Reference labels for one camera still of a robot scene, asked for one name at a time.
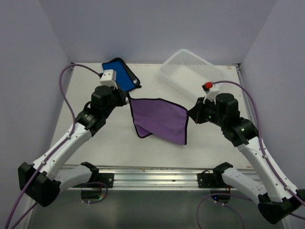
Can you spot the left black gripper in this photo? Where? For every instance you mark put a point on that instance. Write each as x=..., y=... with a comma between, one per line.
x=122, y=96

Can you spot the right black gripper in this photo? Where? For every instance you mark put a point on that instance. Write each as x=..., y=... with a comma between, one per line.
x=196, y=112

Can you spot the purple and black towel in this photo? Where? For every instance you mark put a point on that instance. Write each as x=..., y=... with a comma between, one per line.
x=160, y=118

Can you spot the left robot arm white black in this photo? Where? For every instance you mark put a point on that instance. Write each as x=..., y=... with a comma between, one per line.
x=42, y=180

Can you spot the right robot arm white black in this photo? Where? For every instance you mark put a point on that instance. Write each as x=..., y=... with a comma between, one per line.
x=276, y=197

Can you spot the blue and black towel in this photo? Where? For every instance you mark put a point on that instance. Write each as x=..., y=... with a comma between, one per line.
x=125, y=77

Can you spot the white plastic mesh basket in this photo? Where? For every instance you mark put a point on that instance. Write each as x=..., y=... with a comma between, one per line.
x=187, y=72

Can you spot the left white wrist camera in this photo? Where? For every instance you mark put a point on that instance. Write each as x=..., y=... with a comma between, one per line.
x=108, y=78

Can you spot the right wrist camera red cap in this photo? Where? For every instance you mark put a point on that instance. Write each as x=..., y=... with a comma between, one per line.
x=211, y=91

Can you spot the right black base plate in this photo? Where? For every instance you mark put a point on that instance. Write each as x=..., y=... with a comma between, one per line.
x=206, y=179

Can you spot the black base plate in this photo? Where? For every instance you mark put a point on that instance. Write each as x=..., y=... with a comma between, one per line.
x=108, y=180
x=206, y=179

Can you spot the aluminium mounting rail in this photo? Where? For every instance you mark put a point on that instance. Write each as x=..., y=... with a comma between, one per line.
x=155, y=179

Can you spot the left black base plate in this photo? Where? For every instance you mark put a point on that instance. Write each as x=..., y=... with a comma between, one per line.
x=108, y=180

